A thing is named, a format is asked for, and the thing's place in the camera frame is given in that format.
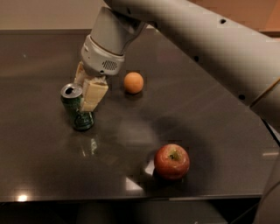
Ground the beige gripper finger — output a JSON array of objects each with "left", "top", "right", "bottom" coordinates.
[
  {"left": 80, "top": 76, "right": 109, "bottom": 112},
  {"left": 74, "top": 61, "right": 87, "bottom": 85}
]

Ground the green soda can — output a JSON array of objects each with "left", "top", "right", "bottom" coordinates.
[{"left": 60, "top": 83, "right": 95, "bottom": 131}]

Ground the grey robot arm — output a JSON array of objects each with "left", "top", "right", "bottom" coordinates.
[{"left": 76, "top": 0, "right": 280, "bottom": 132}]

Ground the orange fruit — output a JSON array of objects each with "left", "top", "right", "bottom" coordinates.
[{"left": 123, "top": 72, "right": 144, "bottom": 95}]

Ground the red apple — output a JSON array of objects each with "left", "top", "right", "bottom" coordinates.
[{"left": 154, "top": 143, "right": 190, "bottom": 181}]

